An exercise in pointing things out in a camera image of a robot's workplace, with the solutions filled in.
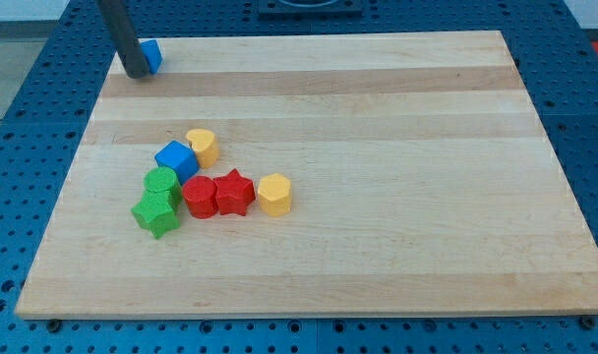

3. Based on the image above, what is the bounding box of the grey cylindrical robot arm stick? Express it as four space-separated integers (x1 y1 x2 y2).
96 0 150 79

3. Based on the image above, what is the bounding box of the red star block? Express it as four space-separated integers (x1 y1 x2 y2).
212 168 256 216

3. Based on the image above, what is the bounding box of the green star block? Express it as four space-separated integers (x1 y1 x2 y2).
131 191 180 239

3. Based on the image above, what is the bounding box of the yellow hexagon block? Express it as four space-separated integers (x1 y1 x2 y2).
258 173 292 216

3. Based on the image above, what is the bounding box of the red cylinder block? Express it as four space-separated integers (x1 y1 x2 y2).
182 176 218 219

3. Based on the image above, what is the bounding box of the yellow heart block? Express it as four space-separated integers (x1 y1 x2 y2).
186 129 219 169

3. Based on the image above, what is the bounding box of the blue cube block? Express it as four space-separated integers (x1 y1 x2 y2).
154 141 200 185

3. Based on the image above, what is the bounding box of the wooden board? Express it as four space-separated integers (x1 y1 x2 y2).
16 30 598 320

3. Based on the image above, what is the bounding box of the green cylinder block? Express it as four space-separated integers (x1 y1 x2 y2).
144 166 182 208

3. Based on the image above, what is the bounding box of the blue block behind stick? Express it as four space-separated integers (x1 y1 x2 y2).
141 39 162 75

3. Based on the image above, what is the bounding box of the dark robot base mount plate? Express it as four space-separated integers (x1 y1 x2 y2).
257 0 364 18

